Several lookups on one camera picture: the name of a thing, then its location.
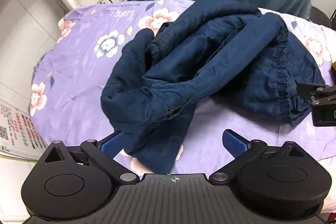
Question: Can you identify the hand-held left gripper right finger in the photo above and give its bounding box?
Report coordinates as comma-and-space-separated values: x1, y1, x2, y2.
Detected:
209, 129, 303, 185

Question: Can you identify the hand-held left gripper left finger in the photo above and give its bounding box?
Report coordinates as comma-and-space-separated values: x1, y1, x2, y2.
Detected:
44, 131, 137, 185

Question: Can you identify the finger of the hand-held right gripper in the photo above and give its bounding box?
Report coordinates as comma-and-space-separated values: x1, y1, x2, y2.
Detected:
297, 82, 336, 108

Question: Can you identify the navy blue jacket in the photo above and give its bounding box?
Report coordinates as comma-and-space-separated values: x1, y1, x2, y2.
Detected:
100, 0, 326, 174

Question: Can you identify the black chair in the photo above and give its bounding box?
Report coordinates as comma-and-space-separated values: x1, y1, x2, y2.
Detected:
309, 7, 333, 28

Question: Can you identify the purple floral blanket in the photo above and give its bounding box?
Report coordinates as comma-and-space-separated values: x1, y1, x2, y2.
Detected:
28, 0, 336, 177

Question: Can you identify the wall poster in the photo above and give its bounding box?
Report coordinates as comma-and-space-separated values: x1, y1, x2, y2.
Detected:
0, 94, 49, 161

